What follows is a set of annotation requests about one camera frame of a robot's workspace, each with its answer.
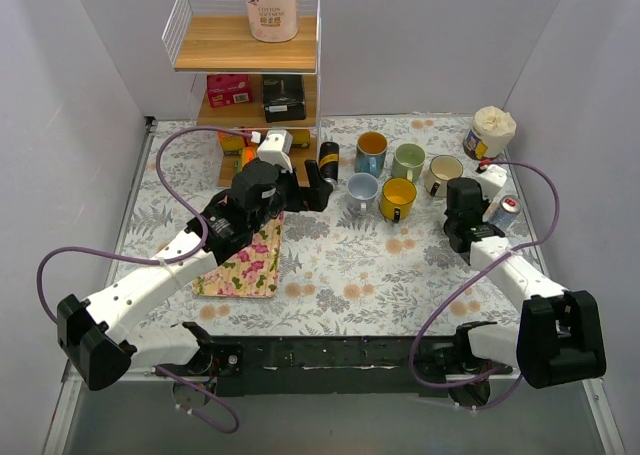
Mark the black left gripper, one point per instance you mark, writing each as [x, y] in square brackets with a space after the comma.
[298, 193]

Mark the grey-blue mug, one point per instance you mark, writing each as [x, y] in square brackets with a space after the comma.
[362, 189]

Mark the blue butterfly ceramic mug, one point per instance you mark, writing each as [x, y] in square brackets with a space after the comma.
[371, 149]

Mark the yellow mug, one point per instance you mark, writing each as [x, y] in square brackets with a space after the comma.
[398, 196]

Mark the light green mug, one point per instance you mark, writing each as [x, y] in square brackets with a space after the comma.
[408, 161]

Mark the cream ceramic mug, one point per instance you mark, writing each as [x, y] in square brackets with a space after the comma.
[441, 169]

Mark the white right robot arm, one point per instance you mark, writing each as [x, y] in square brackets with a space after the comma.
[559, 338]

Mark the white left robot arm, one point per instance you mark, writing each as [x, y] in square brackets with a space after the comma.
[99, 334]

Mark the black beverage can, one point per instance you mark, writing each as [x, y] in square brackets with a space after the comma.
[328, 162]

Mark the yellow box right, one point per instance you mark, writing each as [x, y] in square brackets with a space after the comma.
[301, 138]

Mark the yellow box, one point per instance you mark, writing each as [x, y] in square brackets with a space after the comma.
[231, 144]
[301, 138]

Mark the orange yellow sponge pack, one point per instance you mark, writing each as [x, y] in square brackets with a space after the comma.
[247, 154]

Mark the yellow box left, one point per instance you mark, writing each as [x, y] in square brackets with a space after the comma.
[231, 144]

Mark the floral serving tray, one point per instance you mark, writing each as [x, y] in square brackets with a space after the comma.
[251, 273]

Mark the black coffee bag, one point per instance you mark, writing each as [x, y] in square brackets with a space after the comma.
[283, 98]

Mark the floral tablecloth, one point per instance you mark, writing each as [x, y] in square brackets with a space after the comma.
[338, 274]

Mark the red tissue box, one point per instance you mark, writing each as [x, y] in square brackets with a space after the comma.
[228, 89]

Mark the wrapped toilet paper roll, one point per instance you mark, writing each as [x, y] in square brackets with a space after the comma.
[273, 21]

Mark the cartoon jar with cloth lid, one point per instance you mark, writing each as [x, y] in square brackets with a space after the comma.
[490, 132]

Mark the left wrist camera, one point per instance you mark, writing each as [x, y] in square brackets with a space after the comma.
[273, 147]

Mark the wooden wire shelf rack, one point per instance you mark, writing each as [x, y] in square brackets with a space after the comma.
[204, 37]

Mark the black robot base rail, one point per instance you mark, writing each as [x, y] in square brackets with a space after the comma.
[259, 365]

